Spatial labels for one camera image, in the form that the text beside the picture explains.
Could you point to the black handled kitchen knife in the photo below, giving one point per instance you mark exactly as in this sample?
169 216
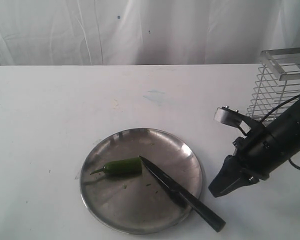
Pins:
215 221

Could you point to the round steel plate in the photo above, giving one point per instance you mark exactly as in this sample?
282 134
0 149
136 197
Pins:
137 203

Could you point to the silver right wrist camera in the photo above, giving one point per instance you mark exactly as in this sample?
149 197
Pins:
226 116

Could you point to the steel wire utensil rack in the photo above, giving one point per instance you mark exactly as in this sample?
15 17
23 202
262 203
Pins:
278 80

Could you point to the white backdrop curtain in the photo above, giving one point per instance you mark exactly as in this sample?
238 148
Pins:
145 32

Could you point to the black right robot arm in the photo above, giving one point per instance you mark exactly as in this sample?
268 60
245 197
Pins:
291 118

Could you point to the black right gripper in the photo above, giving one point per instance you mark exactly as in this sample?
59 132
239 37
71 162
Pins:
255 157

